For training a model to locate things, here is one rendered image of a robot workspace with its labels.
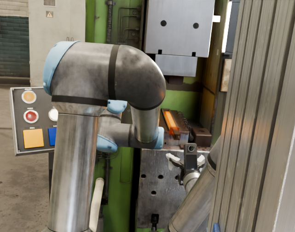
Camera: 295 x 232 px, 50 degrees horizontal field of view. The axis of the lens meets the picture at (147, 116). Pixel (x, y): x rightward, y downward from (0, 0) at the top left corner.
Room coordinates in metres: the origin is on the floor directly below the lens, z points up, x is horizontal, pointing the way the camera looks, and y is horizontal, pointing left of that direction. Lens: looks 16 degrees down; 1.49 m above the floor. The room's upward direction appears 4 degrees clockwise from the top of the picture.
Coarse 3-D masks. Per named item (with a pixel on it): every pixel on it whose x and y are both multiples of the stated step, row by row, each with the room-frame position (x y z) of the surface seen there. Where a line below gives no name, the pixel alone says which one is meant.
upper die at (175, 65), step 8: (152, 56) 1.68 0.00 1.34; (160, 56) 1.51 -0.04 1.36; (168, 56) 1.51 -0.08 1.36; (176, 56) 1.51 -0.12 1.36; (184, 56) 1.52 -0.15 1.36; (192, 56) 1.54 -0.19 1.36; (160, 64) 1.51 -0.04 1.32; (168, 64) 1.51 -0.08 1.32; (176, 64) 1.51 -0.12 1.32; (184, 64) 1.52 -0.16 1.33; (192, 64) 1.52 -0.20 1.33; (168, 72) 1.51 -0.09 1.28; (176, 72) 1.51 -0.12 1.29; (184, 72) 1.52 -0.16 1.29; (192, 72) 1.52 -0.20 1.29
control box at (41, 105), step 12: (12, 96) 1.28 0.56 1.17; (36, 96) 1.32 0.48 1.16; (48, 96) 1.35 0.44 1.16; (12, 108) 1.25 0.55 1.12; (24, 108) 1.27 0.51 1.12; (36, 108) 1.30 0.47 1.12; (48, 108) 1.32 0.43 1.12; (12, 120) 1.25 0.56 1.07; (24, 120) 1.25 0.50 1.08; (36, 120) 1.27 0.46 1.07; (48, 120) 1.29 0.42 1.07; (48, 144) 1.24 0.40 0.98
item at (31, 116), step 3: (30, 111) 1.28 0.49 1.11; (33, 111) 1.28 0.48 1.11; (27, 114) 1.26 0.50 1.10; (30, 114) 1.27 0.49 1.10; (33, 114) 1.27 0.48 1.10; (27, 117) 1.26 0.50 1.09; (30, 117) 1.26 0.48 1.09; (33, 117) 1.27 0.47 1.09; (30, 120) 1.26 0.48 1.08; (33, 120) 1.26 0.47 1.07
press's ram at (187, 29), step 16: (160, 0) 1.51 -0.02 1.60; (176, 0) 1.51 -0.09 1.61; (192, 0) 1.52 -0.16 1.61; (208, 0) 1.52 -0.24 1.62; (144, 16) 1.84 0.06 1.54; (160, 16) 1.51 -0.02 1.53; (176, 16) 1.51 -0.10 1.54; (192, 16) 1.52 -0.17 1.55; (208, 16) 1.52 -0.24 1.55; (144, 32) 1.71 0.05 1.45; (160, 32) 1.51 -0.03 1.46; (176, 32) 1.51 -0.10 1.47; (192, 32) 1.52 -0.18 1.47; (208, 32) 1.52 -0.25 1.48; (144, 48) 1.59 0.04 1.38; (160, 48) 1.51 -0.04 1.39; (176, 48) 1.51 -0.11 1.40; (192, 48) 1.52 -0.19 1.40; (208, 48) 1.52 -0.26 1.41
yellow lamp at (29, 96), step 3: (24, 93) 1.30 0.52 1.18; (27, 93) 1.31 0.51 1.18; (30, 93) 1.31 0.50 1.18; (24, 96) 1.30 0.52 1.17; (27, 96) 1.30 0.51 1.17; (30, 96) 1.31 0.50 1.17; (33, 96) 1.31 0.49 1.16; (27, 99) 1.29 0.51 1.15; (30, 99) 1.30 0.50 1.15; (33, 99) 1.31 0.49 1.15
